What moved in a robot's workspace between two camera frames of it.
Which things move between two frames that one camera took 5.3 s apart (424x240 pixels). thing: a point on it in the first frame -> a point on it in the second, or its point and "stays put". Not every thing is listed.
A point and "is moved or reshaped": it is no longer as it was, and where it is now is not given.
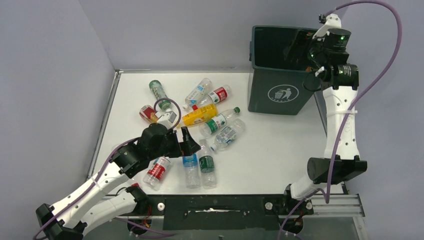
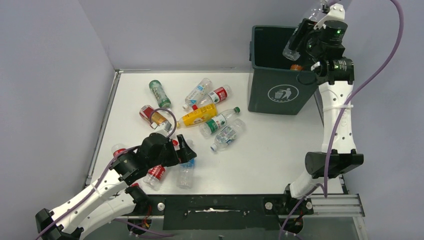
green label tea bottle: (160, 94) stays put
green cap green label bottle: (218, 123) stays put
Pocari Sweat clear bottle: (228, 134) stays put
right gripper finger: (297, 51) -> (305, 25)
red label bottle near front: (156, 171) stays put
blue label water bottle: (193, 175) is moved or reshaped
